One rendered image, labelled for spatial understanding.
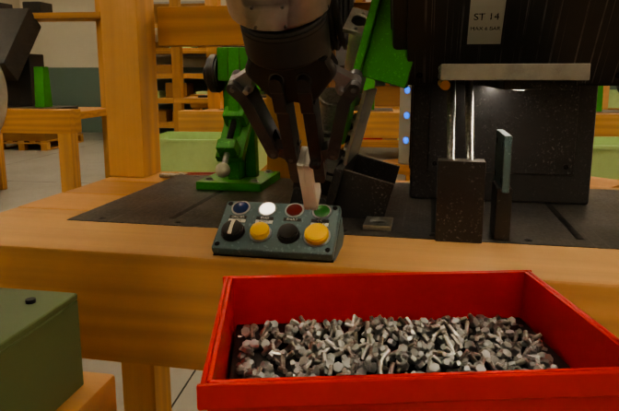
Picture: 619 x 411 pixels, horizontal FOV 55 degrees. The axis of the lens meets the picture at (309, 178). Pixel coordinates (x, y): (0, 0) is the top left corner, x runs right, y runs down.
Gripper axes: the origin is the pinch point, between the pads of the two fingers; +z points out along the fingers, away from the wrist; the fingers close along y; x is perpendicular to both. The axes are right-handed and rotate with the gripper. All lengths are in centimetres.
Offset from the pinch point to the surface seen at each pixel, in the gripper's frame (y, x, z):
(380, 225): 6.4, 10.2, 19.4
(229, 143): -23.5, 33.7, 25.7
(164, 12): -49, 74, 21
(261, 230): -6.7, -0.8, 8.4
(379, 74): 5.2, 28.6, 6.6
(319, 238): 0.4, -1.4, 8.5
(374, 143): -54, 536, 477
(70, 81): -668, 802, 573
